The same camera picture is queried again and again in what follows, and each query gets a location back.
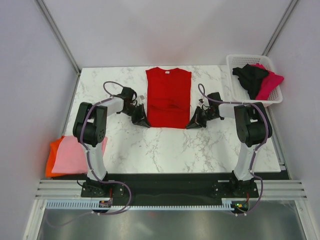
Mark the black t shirt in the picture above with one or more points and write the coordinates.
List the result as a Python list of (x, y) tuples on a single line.
[(250, 78)]

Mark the aluminium front rail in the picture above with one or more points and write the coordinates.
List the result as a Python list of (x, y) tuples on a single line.
[(272, 189)]

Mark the folded orange t shirt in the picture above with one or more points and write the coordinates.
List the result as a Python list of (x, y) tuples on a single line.
[(52, 159)]

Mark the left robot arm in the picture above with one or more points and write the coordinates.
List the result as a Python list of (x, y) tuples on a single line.
[(90, 127)]

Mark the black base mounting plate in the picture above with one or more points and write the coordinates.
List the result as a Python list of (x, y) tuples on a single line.
[(170, 189)]

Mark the right aluminium frame post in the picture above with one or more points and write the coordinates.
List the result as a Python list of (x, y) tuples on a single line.
[(280, 26)]

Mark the red t shirt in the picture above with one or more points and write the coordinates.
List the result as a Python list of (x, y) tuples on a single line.
[(168, 97)]

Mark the white slotted cable duct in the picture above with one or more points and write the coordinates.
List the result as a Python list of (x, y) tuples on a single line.
[(100, 205)]

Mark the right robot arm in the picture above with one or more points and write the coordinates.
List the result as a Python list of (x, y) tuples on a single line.
[(252, 124)]

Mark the magenta t shirt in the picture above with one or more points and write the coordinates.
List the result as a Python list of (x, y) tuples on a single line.
[(268, 84)]

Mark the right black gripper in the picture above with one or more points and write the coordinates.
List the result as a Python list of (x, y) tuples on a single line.
[(198, 120)]

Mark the folded pink t shirt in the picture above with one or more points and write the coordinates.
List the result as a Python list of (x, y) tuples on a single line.
[(70, 158)]

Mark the left aluminium frame post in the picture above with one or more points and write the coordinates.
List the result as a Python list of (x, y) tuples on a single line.
[(58, 35)]

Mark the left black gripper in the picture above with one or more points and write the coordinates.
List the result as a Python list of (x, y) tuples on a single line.
[(139, 120)]

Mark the aluminium frame post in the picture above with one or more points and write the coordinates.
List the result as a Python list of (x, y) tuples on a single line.
[(58, 35), (280, 26)]

